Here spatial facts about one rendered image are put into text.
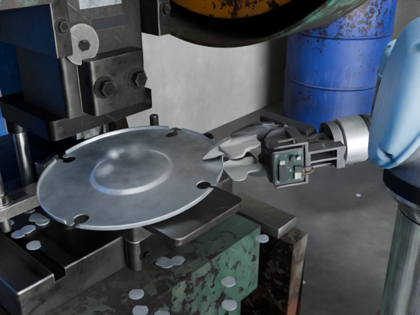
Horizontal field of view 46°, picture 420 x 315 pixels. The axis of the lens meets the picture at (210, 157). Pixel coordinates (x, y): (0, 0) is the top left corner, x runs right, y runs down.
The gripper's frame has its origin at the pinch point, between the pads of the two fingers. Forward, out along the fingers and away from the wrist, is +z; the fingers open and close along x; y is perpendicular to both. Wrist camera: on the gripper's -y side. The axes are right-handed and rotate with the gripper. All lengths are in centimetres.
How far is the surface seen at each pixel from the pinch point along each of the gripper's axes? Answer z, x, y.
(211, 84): -30, 55, -199
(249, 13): -13.3, -17.0, -22.9
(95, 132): 17.7, -4.0, -8.4
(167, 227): 8.5, 1.8, 14.5
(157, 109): 3, 56, -173
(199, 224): 4.2, 2.3, 14.6
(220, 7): -8.8, -17.7, -28.7
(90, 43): 14.8, -20.4, -0.4
